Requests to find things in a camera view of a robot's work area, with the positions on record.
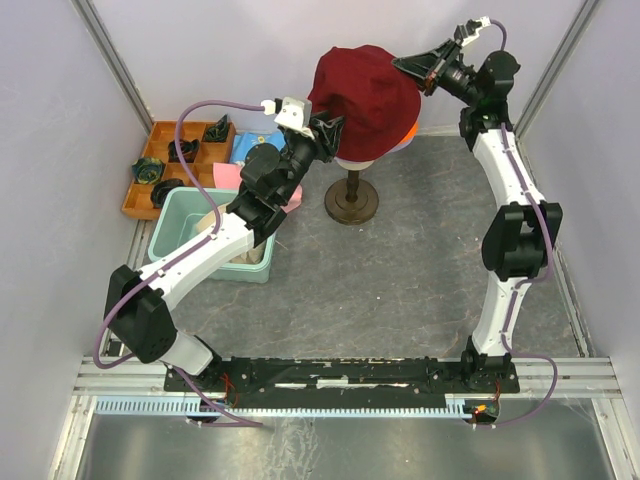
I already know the blue printed cloth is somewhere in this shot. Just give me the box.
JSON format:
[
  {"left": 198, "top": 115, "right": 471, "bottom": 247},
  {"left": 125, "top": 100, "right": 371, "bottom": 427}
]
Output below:
[{"left": 229, "top": 131, "right": 285, "bottom": 164}]

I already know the cream mannequin head stand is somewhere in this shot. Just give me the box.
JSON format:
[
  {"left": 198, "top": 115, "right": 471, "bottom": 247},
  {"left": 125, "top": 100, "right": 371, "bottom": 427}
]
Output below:
[{"left": 324, "top": 158, "right": 379, "bottom": 225}]

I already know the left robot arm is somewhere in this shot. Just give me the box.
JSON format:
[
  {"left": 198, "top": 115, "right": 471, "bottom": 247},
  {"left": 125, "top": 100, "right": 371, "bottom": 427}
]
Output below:
[{"left": 103, "top": 112, "right": 345, "bottom": 390}]

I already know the dark brown rolled tie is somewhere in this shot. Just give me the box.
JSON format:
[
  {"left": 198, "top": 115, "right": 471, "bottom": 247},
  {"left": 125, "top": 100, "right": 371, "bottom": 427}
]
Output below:
[{"left": 150, "top": 178, "right": 184, "bottom": 209}]

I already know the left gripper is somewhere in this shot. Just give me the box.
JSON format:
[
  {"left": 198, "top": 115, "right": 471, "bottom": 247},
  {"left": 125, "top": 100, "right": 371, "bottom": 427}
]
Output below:
[{"left": 277, "top": 110, "right": 346, "bottom": 205}]

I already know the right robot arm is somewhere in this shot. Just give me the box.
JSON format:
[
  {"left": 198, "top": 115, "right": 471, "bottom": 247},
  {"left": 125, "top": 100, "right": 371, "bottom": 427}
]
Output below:
[{"left": 392, "top": 40, "right": 563, "bottom": 391}]

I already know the right aluminium corner post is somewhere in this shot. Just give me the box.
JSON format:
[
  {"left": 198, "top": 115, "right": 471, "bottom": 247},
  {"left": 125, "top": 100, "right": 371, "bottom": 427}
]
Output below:
[{"left": 515, "top": 0, "right": 601, "bottom": 139}]

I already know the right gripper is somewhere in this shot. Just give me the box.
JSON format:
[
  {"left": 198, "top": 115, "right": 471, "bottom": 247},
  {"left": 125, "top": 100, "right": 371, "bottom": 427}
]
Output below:
[{"left": 387, "top": 40, "right": 479, "bottom": 107}]

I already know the orange bucket hat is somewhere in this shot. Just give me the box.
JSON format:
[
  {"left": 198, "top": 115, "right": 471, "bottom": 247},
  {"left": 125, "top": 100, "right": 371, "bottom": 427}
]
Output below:
[{"left": 399, "top": 122, "right": 419, "bottom": 145}]

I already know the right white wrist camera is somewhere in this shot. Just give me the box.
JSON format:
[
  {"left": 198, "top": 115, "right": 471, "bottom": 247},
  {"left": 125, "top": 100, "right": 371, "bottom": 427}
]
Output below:
[{"left": 453, "top": 16, "right": 492, "bottom": 49}]

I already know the aluminium corner post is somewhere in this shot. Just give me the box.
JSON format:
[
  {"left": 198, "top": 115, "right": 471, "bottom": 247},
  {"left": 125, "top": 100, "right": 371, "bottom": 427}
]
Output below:
[
  {"left": 71, "top": 0, "right": 153, "bottom": 133},
  {"left": 515, "top": 0, "right": 601, "bottom": 139}
]

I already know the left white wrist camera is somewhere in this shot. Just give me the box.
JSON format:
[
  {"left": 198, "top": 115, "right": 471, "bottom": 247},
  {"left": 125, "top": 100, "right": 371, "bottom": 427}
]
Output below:
[{"left": 260, "top": 96, "right": 315, "bottom": 139}]

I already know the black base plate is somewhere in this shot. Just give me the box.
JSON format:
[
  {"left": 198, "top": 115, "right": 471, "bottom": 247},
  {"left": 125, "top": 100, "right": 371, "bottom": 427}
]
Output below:
[{"left": 187, "top": 357, "right": 520, "bottom": 410}]

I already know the left aluminium corner post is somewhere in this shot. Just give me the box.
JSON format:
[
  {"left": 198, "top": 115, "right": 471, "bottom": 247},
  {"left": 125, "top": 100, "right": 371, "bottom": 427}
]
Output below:
[{"left": 71, "top": 0, "right": 153, "bottom": 133}]

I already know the light blue cable duct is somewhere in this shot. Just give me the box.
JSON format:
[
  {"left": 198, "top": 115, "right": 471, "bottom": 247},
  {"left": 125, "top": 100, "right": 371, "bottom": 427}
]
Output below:
[{"left": 95, "top": 396, "right": 471, "bottom": 420}]

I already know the dark red hat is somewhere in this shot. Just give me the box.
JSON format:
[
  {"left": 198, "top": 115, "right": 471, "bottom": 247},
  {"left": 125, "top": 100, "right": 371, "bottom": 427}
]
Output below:
[{"left": 308, "top": 45, "right": 421, "bottom": 162}]

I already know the beige bucket hat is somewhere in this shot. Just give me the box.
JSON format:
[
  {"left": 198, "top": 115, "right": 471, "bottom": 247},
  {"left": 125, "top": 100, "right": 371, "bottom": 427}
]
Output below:
[{"left": 195, "top": 211, "right": 266, "bottom": 265}]

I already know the aluminium front rail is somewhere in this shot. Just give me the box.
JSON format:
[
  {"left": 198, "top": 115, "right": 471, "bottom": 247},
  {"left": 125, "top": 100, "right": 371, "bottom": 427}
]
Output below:
[{"left": 73, "top": 357, "right": 622, "bottom": 399}]

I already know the pink bucket hat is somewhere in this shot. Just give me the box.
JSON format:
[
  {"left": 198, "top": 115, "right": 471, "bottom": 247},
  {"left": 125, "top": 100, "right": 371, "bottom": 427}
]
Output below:
[{"left": 212, "top": 163, "right": 303, "bottom": 213}]

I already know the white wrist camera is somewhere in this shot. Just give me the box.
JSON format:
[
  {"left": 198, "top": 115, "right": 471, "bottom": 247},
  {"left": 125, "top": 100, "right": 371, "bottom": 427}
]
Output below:
[
  {"left": 260, "top": 96, "right": 315, "bottom": 139},
  {"left": 453, "top": 16, "right": 492, "bottom": 49}
]

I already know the purple bucket hat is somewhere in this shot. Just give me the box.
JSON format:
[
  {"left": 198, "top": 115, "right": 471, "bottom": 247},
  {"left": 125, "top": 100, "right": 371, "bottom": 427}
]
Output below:
[{"left": 388, "top": 140, "right": 412, "bottom": 153}]

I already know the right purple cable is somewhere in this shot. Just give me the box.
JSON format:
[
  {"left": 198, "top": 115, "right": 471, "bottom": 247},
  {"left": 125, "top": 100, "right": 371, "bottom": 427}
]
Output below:
[{"left": 469, "top": 18, "right": 559, "bottom": 430}]

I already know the green patterned rolled tie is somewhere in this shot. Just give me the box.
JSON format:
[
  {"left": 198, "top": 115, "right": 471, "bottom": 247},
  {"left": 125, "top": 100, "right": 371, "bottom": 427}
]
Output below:
[{"left": 202, "top": 114, "right": 230, "bottom": 143}]

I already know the yellow blue rolled tie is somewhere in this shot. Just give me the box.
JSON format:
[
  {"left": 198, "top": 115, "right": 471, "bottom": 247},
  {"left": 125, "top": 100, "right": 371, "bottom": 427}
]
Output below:
[{"left": 131, "top": 156, "right": 166, "bottom": 185}]

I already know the wooden compartment tray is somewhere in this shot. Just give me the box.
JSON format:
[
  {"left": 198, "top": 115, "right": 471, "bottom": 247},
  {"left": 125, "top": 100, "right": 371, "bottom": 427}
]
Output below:
[{"left": 121, "top": 121, "right": 236, "bottom": 220}]

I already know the teal plastic basket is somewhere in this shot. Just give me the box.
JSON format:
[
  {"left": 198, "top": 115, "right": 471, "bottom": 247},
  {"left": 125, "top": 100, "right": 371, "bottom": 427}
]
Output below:
[{"left": 147, "top": 187, "right": 275, "bottom": 284}]

